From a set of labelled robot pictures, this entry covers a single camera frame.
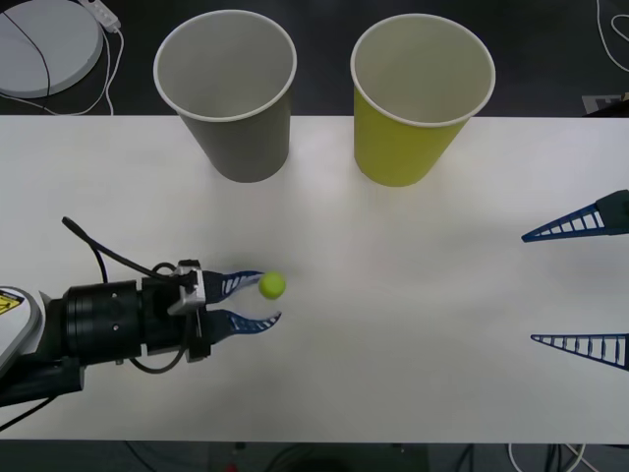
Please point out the small yellow-green ball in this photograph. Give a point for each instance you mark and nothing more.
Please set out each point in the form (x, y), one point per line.
(271, 285)

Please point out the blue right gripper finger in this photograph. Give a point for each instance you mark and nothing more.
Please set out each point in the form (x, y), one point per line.
(621, 351)
(614, 211)

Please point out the round pale grey base plate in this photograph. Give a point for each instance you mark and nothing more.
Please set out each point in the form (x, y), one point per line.
(64, 44)

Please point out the yellow-green plastic waste bin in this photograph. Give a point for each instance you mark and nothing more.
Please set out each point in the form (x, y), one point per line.
(393, 152)

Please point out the grey plastic waste bin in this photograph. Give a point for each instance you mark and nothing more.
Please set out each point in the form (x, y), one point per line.
(245, 147)

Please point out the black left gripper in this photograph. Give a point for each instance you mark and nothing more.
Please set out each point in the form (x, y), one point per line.
(157, 319)

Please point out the silver and black left arm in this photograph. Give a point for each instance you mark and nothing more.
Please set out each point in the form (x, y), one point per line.
(98, 319)

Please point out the white power strip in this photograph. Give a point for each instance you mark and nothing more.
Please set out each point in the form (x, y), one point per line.
(105, 12)

